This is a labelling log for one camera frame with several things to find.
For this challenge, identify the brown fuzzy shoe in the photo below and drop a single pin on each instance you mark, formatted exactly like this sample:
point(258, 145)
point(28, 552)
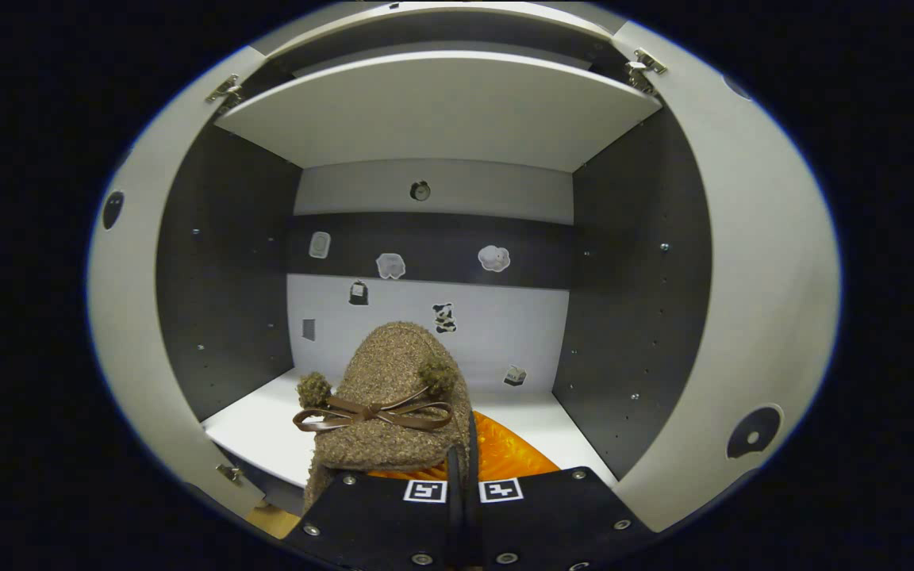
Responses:
point(393, 365)

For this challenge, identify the white shoe cabinet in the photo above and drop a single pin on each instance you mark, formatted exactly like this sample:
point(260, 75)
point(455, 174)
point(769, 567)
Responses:
point(505, 333)

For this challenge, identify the white cabinet door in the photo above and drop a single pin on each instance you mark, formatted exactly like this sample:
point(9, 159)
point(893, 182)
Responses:
point(758, 277)
point(128, 317)

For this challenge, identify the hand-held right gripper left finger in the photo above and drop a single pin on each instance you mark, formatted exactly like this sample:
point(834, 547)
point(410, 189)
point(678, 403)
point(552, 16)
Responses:
point(378, 523)

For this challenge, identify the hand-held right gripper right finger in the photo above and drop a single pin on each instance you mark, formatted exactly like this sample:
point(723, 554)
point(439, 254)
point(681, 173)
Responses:
point(552, 519)

